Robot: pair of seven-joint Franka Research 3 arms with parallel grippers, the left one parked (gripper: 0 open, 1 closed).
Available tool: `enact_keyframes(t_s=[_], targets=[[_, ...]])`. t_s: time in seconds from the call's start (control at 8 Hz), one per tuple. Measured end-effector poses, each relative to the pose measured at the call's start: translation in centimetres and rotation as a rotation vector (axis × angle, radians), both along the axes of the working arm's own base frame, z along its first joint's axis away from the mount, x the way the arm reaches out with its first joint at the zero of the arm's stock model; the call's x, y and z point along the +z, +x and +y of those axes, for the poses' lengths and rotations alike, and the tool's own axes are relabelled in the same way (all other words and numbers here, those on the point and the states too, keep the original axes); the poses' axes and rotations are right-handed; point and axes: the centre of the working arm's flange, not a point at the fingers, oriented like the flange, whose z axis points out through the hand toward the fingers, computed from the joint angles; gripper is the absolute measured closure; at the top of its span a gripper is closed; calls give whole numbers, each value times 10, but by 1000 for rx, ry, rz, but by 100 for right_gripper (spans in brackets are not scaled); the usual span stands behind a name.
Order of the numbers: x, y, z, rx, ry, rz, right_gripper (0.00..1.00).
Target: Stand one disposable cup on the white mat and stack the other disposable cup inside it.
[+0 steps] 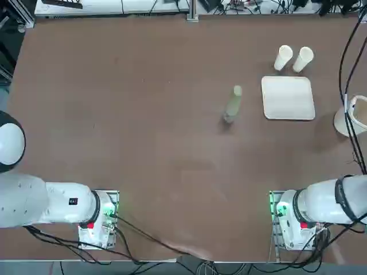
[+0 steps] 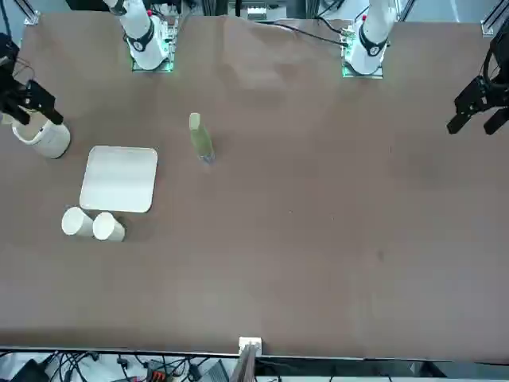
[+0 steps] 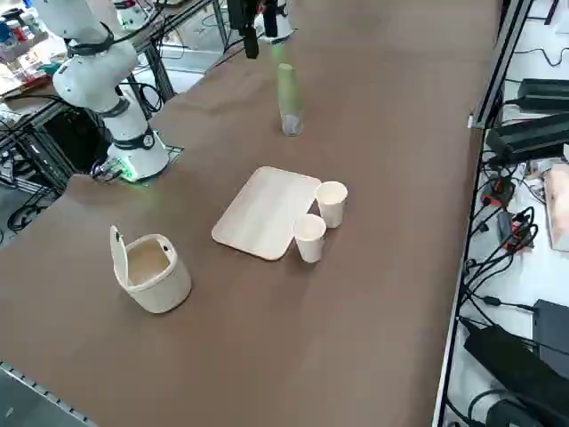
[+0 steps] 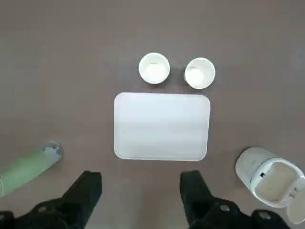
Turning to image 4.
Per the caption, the green plastic bottle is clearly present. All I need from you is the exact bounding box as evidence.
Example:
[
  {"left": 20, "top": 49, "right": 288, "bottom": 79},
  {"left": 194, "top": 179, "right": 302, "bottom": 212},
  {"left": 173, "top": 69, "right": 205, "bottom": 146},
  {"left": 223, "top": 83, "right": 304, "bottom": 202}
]
[{"left": 0, "top": 141, "right": 63, "bottom": 198}]

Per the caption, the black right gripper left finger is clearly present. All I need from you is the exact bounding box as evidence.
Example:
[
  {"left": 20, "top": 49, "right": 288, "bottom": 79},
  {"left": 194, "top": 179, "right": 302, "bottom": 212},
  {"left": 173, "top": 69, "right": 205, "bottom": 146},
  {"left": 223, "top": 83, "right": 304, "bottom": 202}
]
[{"left": 0, "top": 170, "right": 103, "bottom": 229}]

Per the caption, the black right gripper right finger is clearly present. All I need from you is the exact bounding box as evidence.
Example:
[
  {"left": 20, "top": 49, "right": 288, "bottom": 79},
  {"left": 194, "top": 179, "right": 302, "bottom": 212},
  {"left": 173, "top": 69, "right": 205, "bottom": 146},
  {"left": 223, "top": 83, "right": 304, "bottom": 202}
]
[{"left": 180, "top": 169, "right": 291, "bottom": 229}]

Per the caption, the white rectangular mat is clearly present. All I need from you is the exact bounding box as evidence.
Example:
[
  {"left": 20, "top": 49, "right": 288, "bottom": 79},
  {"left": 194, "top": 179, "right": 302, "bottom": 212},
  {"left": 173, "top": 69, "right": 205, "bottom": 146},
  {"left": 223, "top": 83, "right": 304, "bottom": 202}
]
[{"left": 113, "top": 92, "right": 212, "bottom": 162}]

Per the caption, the white lidded bin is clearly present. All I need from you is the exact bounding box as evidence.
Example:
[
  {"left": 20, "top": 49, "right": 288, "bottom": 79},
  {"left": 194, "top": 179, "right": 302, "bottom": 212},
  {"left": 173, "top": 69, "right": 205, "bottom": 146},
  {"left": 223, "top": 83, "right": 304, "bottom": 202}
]
[{"left": 235, "top": 146, "right": 305, "bottom": 225}]

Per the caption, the white disposable paper cup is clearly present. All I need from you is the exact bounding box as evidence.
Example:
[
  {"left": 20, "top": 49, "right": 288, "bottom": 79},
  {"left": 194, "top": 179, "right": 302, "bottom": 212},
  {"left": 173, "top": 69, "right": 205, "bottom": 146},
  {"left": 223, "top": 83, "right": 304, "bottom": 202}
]
[
  {"left": 138, "top": 52, "right": 171, "bottom": 84},
  {"left": 183, "top": 57, "right": 216, "bottom": 90}
]

